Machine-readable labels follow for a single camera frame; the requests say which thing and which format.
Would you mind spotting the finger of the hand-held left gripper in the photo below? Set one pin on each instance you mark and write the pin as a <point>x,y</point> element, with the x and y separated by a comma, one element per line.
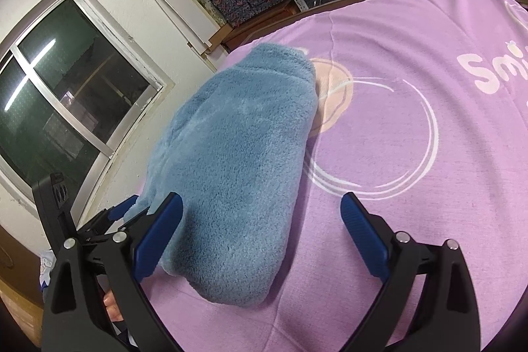
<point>121,207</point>

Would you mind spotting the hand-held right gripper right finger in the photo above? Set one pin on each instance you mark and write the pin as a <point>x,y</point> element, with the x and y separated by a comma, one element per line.
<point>365,236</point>

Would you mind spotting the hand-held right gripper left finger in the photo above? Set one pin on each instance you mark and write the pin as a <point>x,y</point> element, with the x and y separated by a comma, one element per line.
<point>159,236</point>

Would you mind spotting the blue fleece garment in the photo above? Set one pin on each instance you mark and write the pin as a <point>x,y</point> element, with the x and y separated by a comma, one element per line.
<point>239,162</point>

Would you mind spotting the person's left hand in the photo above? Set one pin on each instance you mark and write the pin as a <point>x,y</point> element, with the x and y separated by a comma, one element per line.
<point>112,306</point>

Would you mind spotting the purple printed blanket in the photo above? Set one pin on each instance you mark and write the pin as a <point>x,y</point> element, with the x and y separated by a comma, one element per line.
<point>392,232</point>

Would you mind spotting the person's patterned clothing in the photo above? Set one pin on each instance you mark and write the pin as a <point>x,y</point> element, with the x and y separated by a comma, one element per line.
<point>46,265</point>

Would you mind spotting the white framed window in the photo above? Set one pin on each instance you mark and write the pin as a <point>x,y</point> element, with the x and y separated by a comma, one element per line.
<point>62,88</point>

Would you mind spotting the white board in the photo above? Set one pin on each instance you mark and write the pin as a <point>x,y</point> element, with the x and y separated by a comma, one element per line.
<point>177,5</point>

